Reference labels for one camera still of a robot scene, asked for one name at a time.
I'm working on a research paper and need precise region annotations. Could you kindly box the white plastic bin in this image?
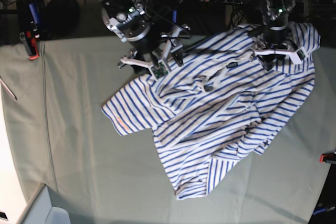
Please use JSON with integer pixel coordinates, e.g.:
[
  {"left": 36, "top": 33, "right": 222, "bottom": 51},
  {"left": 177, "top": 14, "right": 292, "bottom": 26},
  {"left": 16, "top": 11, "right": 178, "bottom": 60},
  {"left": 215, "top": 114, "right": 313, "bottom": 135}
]
[{"left": 0, "top": 183, "right": 71, "bottom": 224}]

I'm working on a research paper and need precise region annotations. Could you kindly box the red black clamp right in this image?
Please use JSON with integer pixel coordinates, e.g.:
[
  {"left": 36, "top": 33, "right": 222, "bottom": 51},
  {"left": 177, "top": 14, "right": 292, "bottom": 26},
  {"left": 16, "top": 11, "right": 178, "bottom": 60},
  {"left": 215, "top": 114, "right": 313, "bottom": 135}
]
[{"left": 320, "top": 151, "right": 336, "bottom": 165}]

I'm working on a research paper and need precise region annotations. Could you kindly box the dark round floor object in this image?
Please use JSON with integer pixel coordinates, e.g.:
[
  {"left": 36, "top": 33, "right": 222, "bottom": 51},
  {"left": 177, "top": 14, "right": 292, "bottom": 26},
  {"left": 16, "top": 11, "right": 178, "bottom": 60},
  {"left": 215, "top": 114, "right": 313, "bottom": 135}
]
[{"left": 45, "top": 0, "right": 80, "bottom": 37}]

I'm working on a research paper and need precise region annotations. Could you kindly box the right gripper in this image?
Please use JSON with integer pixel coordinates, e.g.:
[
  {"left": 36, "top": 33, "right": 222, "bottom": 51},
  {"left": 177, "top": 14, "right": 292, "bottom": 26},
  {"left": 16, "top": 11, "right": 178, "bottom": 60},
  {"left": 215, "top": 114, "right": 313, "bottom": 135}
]
[{"left": 118, "top": 24, "right": 191, "bottom": 80}]

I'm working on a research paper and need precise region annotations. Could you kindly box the blue white striped t-shirt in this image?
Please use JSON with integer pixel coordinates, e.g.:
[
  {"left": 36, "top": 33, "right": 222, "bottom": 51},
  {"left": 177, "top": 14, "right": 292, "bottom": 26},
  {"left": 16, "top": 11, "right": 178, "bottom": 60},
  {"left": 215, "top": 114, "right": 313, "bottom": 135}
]
[{"left": 102, "top": 23, "right": 320, "bottom": 200}]

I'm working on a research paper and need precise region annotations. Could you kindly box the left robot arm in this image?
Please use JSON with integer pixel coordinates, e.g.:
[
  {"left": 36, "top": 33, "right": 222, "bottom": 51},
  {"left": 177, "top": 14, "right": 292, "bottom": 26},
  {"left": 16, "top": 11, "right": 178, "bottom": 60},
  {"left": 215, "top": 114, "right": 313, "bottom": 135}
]
[{"left": 248, "top": 0, "right": 308, "bottom": 71}]

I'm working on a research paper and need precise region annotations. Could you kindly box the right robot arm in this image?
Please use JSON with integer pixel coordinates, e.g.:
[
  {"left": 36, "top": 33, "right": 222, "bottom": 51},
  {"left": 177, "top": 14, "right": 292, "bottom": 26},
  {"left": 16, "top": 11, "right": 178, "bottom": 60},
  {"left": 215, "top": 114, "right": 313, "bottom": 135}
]
[{"left": 98, "top": 0, "right": 191, "bottom": 79}]

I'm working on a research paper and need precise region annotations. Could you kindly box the red black clamp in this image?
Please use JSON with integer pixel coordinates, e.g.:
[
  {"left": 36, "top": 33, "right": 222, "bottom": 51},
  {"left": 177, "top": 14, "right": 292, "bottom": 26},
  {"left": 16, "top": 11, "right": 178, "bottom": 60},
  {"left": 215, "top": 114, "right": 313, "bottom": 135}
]
[
  {"left": 320, "top": 151, "right": 336, "bottom": 165},
  {"left": 16, "top": 0, "right": 41, "bottom": 61}
]

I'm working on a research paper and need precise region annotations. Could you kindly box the green table cloth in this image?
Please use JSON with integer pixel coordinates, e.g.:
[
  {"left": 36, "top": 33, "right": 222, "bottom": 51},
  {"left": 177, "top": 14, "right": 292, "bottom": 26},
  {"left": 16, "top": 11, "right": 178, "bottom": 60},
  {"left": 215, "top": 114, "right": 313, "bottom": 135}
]
[{"left": 1, "top": 37, "right": 335, "bottom": 223}]

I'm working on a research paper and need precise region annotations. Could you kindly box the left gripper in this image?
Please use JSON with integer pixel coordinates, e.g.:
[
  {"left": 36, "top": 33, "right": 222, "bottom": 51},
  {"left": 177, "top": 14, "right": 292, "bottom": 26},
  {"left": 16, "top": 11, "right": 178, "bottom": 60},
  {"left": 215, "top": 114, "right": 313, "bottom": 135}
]
[{"left": 251, "top": 35, "right": 307, "bottom": 71}]

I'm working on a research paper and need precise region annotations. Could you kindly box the red black clamp left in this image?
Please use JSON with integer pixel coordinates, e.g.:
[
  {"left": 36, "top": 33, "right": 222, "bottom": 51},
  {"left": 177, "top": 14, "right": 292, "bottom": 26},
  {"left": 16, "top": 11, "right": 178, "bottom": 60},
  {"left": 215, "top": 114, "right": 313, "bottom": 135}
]
[{"left": 16, "top": 0, "right": 41, "bottom": 61}]

